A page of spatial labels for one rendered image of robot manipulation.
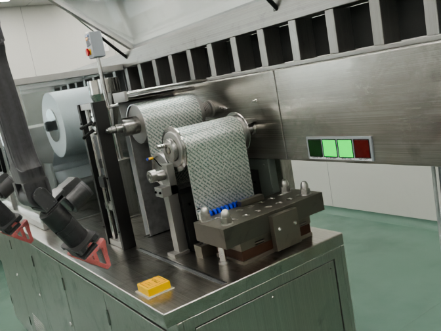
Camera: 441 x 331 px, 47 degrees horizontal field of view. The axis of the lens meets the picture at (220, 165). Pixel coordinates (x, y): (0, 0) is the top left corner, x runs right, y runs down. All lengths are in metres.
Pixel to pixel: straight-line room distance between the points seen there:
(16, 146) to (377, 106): 0.90
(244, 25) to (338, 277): 0.88
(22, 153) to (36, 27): 6.15
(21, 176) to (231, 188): 0.74
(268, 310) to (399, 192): 3.07
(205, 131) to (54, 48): 5.80
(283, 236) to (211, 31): 0.82
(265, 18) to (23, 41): 5.76
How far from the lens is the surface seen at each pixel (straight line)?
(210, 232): 1.49
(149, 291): 1.42
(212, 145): 1.62
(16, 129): 1.19
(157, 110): 1.81
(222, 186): 1.65
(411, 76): 1.34
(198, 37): 2.00
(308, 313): 1.63
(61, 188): 1.23
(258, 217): 1.50
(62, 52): 7.34
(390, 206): 4.56
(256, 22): 1.72
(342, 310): 1.74
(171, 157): 1.60
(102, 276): 1.68
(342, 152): 1.51
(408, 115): 1.36
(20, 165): 1.18
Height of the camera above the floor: 1.44
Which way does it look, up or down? 10 degrees down
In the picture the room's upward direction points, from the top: 10 degrees counter-clockwise
